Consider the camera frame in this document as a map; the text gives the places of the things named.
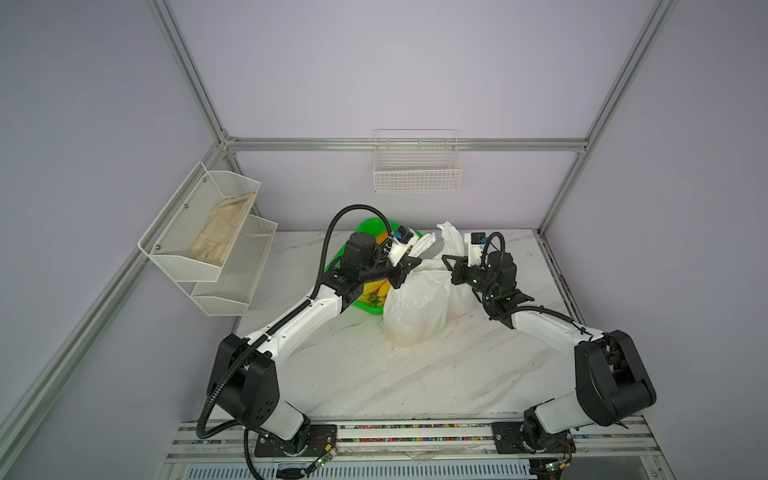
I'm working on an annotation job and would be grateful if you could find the white lemon print plastic bag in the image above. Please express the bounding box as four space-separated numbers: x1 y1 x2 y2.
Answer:
382 221 476 347

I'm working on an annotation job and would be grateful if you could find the left black corrugated cable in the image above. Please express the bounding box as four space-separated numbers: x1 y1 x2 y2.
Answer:
195 203 394 480

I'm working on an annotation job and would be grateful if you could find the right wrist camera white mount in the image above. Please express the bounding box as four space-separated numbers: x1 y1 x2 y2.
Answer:
464 232 487 266

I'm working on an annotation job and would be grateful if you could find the beige cloth in shelf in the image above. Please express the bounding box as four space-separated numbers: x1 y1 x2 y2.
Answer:
187 193 255 267

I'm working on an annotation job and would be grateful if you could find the lower white mesh shelf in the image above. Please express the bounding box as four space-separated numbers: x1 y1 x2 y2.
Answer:
191 215 278 317

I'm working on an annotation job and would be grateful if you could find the white wire wall basket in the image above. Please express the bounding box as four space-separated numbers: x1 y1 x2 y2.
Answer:
373 129 463 194

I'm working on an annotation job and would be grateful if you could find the white mesh shelf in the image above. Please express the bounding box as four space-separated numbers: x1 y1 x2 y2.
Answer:
191 215 278 317
138 163 260 283

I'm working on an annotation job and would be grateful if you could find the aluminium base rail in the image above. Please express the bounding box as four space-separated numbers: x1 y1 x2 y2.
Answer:
159 416 675 479

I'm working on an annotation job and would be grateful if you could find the lower yellow banana bunch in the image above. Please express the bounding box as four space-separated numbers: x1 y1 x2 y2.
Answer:
360 284 390 308

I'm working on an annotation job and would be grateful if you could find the green plastic basket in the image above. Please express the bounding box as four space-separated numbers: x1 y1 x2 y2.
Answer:
319 217 422 315

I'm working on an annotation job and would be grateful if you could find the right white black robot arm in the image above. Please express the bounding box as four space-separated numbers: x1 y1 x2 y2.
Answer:
442 251 657 452

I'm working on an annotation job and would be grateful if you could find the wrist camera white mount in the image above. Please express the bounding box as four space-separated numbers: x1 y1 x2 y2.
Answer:
464 232 487 266
387 226 420 266

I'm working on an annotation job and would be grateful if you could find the upper white mesh shelf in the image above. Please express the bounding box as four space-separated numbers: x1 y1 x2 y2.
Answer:
138 163 260 283

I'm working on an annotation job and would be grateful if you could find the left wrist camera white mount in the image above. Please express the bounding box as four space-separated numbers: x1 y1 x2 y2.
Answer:
387 226 420 266

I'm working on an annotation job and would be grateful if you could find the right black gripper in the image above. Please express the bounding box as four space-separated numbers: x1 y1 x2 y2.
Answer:
441 254 497 300

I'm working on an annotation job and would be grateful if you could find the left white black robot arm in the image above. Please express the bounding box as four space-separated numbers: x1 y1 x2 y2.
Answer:
196 227 421 454

